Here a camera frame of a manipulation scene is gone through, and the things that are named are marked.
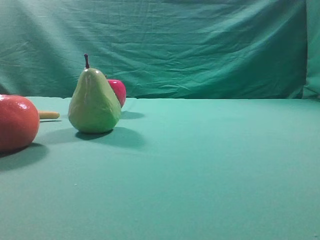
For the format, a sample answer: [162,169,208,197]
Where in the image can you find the green pear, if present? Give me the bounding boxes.
[68,53,122,134]

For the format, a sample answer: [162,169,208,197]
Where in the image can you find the green table cloth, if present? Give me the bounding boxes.
[0,97,320,240]

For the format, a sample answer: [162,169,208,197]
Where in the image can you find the red apple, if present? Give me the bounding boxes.
[105,75,127,108]

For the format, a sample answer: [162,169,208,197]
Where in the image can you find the green backdrop cloth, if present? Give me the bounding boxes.
[0,0,320,99]

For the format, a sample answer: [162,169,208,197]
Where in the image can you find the yellow stick-shaped object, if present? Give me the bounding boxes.
[38,111,60,119]

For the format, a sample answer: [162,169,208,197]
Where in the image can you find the orange round fruit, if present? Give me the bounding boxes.
[0,94,40,153]

